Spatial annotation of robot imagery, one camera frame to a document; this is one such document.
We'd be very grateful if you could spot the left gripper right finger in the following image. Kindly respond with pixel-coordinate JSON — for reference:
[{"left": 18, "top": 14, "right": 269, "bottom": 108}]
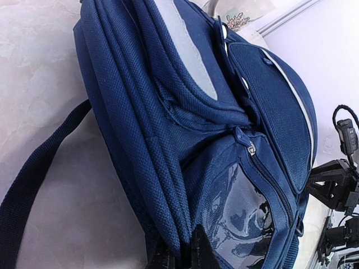
[{"left": 191, "top": 225, "right": 221, "bottom": 269}]

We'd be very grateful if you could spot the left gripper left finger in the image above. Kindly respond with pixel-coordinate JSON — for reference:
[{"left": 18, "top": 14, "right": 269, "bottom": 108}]
[{"left": 145, "top": 240, "right": 176, "bottom": 269}]

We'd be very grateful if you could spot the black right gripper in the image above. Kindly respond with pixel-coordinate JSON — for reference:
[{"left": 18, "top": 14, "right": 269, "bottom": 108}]
[{"left": 305, "top": 159, "right": 358, "bottom": 216}]

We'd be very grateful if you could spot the navy blue student backpack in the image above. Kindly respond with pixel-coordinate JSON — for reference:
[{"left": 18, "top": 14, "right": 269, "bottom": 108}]
[{"left": 1, "top": 1, "right": 317, "bottom": 268}]

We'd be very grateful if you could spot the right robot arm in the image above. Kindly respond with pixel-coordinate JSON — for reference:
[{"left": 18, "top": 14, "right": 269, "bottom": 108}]
[{"left": 306, "top": 159, "right": 358, "bottom": 265}]

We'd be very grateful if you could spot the beige patterned ceramic mug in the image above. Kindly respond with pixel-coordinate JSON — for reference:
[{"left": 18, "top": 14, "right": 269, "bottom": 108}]
[{"left": 202, "top": 0, "right": 276, "bottom": 32}]

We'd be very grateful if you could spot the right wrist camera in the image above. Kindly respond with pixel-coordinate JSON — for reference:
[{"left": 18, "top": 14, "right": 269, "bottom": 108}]
[{"left": 332, "top": 104, "right": 358, "bottom": 167}]

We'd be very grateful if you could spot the right aluminium frame post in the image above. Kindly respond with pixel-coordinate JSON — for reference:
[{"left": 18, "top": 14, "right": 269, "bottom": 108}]
[{"left": 256, "top": 0, "right": 321, "bottom": 38}]

